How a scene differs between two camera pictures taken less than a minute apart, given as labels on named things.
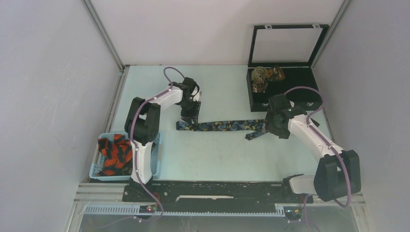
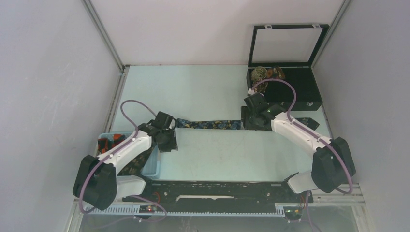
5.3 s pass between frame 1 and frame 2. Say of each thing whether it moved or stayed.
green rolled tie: stayed
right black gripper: moved
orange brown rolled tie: stayed
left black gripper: moved
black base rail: stayed
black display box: stayed
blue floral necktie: moved
